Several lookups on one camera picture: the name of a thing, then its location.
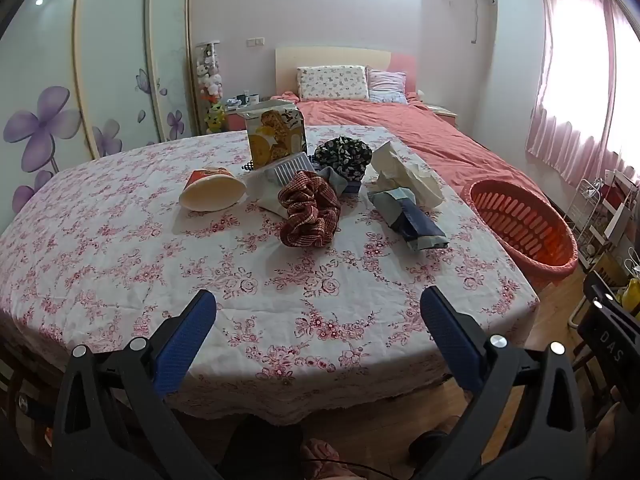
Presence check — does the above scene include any white paper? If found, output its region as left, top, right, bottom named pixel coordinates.
left=370, top=141, right=446, bottom=208

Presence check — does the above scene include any pink nightstand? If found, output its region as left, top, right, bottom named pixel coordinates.
left=223, top=105, right=251, bottom=133

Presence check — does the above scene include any yellow plastic item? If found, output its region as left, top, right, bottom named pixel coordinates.
left=617, top=277, right=640, bottom=306

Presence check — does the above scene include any wardrobe with purple flower doors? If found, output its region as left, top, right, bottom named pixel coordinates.
left=0, top=0, right=198, bottom=221

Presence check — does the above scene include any white air conditioner pipe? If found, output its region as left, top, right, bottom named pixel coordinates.
left=470, top=0, right=498, bottom=43

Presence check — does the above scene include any yellow snack box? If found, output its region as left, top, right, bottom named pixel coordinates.
left=243, top=101, right=308, bottom=169

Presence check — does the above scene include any black floral scrunchie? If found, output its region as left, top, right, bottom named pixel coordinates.
left=314, top=136, right=374, bottom=183

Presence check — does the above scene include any white floral pillow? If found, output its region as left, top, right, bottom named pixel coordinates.
left=296, top=65, right=369, bottom=102

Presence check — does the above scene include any pink curtain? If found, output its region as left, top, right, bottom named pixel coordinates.
left=525, top=0, right=640, bottom=183

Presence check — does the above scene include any beige nightstand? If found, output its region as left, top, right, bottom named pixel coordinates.
left=424, top=102, right=458, bottom=128

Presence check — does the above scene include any white wire rack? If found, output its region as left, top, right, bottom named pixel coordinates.
left=565, top=177, right=616, bottom=266

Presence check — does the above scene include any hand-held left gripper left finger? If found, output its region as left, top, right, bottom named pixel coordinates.
left=52, top=289, right=221, bottom=480

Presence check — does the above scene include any paper noodle cup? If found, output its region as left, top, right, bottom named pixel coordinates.
left=179, top=166, right=247, bottom=212

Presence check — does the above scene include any pink striped pillow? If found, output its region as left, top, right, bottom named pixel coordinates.
left=366, top=69, right=408, bottom=105

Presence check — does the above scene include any pink floral tablecloth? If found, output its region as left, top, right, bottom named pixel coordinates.
left=0, top=125, right=543, bottom=423

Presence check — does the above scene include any orange plastic laundry basket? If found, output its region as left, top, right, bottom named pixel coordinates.
left=461, top=178, right=579, bottom=281

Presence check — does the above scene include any blue grey plastic wrapper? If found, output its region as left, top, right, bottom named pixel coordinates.
left=367, top=187, right=447, bottom=252

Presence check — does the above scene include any dark shoe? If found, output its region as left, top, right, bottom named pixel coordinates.
left=407, top=430, right=451, bottom=461

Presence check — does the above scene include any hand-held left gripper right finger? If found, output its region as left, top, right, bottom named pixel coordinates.
left=415, top=286, right=588, bottom=480

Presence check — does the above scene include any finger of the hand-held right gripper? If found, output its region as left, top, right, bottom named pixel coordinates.
left=582, top=271, right=640, bottom=320

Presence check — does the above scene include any clear tube of plush toys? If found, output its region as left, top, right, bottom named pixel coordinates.
left=195, top=41, right=223, bottom=106

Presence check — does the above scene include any bed with salmon duvet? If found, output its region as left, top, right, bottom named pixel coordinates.
left=272, top=91, right=551, bottom=201

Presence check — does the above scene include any red and white paper bag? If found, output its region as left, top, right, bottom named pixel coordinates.
left=597, top=170, right=640, bottom=241

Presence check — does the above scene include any yellow plush toy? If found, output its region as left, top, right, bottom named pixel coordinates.
left=202, top=102, right=227, bottom=135

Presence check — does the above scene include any red plaid scrunchie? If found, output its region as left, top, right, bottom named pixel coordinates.
left=278, top=170, right=342, bottom=249

